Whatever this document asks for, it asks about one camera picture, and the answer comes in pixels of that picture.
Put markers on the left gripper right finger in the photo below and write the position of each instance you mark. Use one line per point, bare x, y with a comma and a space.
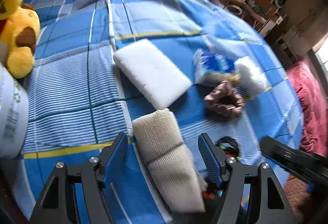
267, 202

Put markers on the brown satin scrunchie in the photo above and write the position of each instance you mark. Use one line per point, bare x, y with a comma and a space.
225, 101

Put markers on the white plastic canister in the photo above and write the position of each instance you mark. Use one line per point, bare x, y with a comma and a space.
14, 115

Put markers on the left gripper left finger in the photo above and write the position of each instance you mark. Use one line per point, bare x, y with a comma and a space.
57, 202

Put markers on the yellow plush bear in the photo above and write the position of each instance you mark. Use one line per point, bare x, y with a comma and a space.
20, 28

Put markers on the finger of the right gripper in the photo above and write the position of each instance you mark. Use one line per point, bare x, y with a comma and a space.
307, 167

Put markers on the blue tissue packet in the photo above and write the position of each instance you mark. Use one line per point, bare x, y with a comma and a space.
210, 68

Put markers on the blue plaid bedsheet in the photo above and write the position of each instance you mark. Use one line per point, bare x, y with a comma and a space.
79, 101

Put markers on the pink quilted blanket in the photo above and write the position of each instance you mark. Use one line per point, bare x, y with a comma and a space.
313, 105

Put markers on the black beaded braid hairpiece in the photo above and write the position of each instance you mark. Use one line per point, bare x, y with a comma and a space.
228, 147

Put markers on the beige knit cloth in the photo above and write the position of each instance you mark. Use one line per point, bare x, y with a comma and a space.
169, 161

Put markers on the white sponge block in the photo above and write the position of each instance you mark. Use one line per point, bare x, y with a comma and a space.
155, 76

